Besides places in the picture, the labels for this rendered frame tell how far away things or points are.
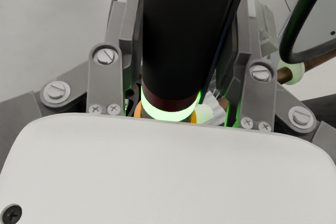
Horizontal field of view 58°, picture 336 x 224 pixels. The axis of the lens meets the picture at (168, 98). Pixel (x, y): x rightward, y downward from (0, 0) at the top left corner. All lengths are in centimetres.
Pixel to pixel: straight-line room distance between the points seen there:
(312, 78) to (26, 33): 193
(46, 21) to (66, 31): 17
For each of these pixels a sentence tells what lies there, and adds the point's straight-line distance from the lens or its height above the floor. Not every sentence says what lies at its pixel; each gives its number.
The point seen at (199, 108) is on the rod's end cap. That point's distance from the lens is 24.
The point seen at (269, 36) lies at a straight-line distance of 63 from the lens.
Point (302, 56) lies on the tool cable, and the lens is 28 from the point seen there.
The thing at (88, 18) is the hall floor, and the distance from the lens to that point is 226.
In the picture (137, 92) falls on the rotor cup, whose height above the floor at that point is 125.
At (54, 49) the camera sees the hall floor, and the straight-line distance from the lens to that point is 211.
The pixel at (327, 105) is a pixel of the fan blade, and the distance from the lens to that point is 32.
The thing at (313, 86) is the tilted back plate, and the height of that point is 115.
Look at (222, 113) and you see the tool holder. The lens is 25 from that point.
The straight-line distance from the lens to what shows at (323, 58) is 32.
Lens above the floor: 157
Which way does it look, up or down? 59 degrees down
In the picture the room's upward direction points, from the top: 9 degrees clockwise
